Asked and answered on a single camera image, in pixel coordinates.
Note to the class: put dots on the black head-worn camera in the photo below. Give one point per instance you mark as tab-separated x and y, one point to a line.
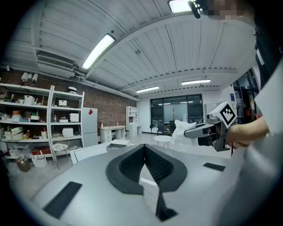
195	11

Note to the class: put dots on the person's right hand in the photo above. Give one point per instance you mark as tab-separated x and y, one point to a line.
236	135

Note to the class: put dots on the square ceiling light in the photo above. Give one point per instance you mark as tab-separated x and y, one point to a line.
180	5

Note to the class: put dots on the dark glass window wall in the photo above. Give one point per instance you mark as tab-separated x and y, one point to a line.
177	106

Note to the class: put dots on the white air conditioner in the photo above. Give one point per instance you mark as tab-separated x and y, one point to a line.
55	66

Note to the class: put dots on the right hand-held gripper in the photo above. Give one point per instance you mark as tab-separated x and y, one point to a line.
225	114

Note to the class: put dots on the brown basket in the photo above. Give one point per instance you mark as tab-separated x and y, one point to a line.
23	164

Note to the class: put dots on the white cardboard box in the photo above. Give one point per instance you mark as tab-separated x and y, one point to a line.
39	162

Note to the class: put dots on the long ceiling light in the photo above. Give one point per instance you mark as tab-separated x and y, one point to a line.
195	82
147	89
98	51

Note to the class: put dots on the white metal shelving unit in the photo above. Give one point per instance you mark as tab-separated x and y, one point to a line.
66	108
26	106

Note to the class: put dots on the grey box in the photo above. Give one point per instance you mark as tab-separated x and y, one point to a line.
117	146

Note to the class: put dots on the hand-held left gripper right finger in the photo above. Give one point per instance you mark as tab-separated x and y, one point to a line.
168	170

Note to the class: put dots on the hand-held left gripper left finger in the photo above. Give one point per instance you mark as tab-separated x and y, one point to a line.
123	167

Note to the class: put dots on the white fridge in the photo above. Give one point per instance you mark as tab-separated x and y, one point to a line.
89	128

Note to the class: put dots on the white plastic bag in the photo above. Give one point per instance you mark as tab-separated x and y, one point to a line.
180	130

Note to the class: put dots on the person's right forearm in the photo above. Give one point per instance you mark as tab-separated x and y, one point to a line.
256	130

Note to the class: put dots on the white bookshelf cabinet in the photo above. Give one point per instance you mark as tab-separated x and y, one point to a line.
132	128

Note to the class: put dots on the white desk with drawers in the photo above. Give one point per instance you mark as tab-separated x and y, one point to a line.
112	127

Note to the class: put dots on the round white side table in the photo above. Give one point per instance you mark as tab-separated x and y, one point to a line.
162	138

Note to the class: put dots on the blue office chair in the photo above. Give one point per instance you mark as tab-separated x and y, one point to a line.
161	128

